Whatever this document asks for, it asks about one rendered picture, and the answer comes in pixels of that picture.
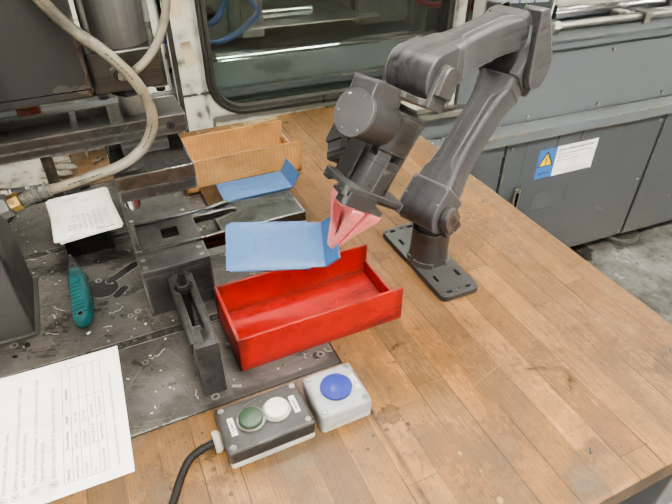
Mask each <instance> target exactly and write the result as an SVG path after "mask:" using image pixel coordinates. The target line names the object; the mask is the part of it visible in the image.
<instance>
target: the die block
mask: <svg viewBox="0 0 672 504"><path fill-rule="evenodd" d="M176 235H179V234H178V231H175V232H171V233H167V234H163V235H162V238H163V239H164V238H168V237H172V236H176ZM179 270H183V271H185V272H190V273H192V276H193V278H194V281H195V283H196V286H197V288H198V291H199V294H200V296H201V299H202V301H203V302H204V301H208V300H211V299H215V295H214V290H213V287H214V286H215V282H214V276H213V270H212V265H211V261H208V262H204V263H201V264H197V265H193V266H189V267H186V268H182V269H178V270H174V271H171V272H167V273H163V274H159V275H156V276H152V277H148V278H144V279H142V280H143V284H144V287H145V291H146V294H147V298H148V301H149V305H150V308H151V312H152V316H156V315H160V314H163V313H167V312H170V311H173V310H177V309H176V307H175V304H174V301H173V298H172V295H171V291H170V287H169V283H168V278H169V277H170V276H171V275H172V274H176V272H177V271H179Z"/></svg>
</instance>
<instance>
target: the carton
mask: <svg viewBox="0 0 672 504"><path fill-rule="evenodd" d="M181 140H182V142H183V144H184V146H185V148H186V149H187V151H188V153H189V155H190V157H191V159H192V161H193V162H194V166H195V171H196V177H197V183H198V187H195V188H190V189H186V190H185V193H186V195H191V194H196V193H200V189H199V188H200V187H204V186H209V185H213V184H218V183H222V182H227V181H231V180H236V179H241V178H245V177H250V176H254V175H259V174H263V173H268V172H272V171H275V172H277V171H280V170H281V168H282V166H283V164H284V162H285V160H286V158H287V159H288V160H289V161H290V162H291V164H292V165H293V166H294V167H295V169H296V170H297V171H299V170H302V164H301V141H300V140H295V141H289V140H288V139H287V138H286V136H285V135H284V134H283V133H282V123H281V119H277V120H272V121H266V122H261V123H256V124H250V125H245V126H240V127H234V128H229V129H224V130H218V131H213V132H208V133H202V134H197V135H192V136H186V137H181Z"/></svg>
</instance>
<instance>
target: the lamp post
mask: <svg viewBox="0 0 672 504"><path fill-rule="evenodd" d="M39 159H40V162H41V164H42V167H43V170H44V172H45V175H46V178H47V181H48V183H49V184H52V183H55V182H59V181H60V179H59V176H58V173H57V170H56V167H55V165H54V162H53V159H52V156H49V157H43V158H39ZM63 196H65V193H64V191H63V192H60V193H56V194H53V197H54V198H58V197H63Z"/></svg>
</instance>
